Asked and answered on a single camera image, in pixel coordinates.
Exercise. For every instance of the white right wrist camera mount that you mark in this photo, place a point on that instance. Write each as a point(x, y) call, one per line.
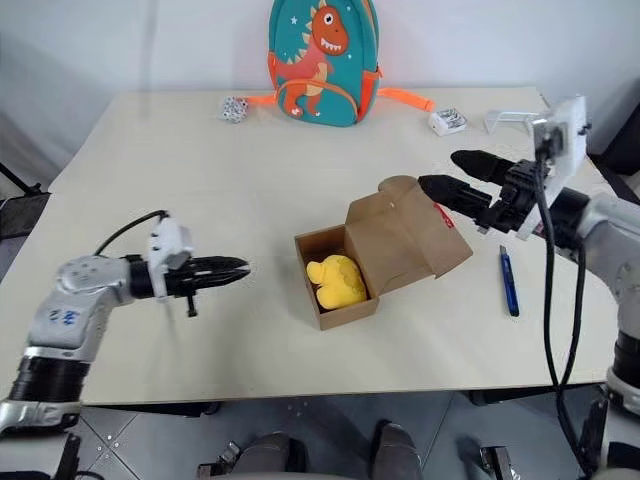
point(572, 135)

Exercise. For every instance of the small crumpled patterned object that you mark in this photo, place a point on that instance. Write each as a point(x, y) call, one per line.
point(234, 109)

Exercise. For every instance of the dark rounded shape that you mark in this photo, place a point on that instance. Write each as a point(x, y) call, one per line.
point(272, 452)
point(395, 447)

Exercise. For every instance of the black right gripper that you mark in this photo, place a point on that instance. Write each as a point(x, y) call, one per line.
point(517, 195)

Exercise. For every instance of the black fabric bag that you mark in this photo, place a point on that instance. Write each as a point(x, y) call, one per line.
point(22, 215)

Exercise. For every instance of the metal caster bracket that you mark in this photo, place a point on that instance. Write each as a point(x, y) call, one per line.
point(496, 462)
point(220, 462)

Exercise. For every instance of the brown cardboard box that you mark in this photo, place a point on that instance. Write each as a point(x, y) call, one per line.
point(400, 240)

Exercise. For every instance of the clear acrylic stand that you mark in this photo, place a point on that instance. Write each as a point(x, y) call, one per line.
point(505, 117)

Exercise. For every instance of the red tape seal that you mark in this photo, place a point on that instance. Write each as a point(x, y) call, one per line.
point(444, 216)

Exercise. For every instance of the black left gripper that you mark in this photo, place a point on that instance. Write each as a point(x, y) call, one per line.
point(180, 282)

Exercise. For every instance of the black equipment block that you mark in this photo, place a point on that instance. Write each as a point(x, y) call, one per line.
point(620, 150)

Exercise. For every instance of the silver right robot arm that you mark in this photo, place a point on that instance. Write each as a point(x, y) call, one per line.
point(620, 235)

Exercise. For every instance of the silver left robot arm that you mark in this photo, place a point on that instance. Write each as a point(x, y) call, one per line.
point(75, 300)

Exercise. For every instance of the black tripod leg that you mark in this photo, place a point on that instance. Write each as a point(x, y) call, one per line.
point(20, 182)

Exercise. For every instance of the yellow plush toy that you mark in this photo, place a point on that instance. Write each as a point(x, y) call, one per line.
point(340, 285)

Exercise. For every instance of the teal dinosaur backpack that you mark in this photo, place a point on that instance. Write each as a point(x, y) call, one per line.
point(320, 65)

